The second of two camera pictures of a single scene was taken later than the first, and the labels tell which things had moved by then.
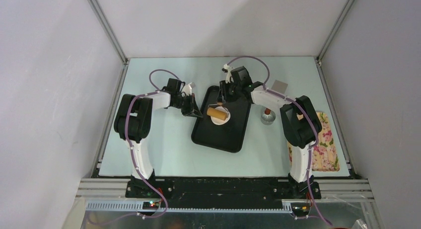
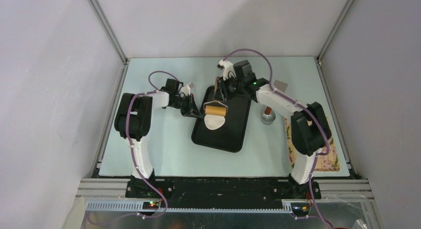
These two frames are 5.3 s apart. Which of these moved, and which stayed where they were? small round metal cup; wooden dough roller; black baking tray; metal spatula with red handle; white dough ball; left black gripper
Moved: white dough ball; wooden dough roller
Stayed: small round metal cup; black baking tray; left black gripper; metal spatula with red handle
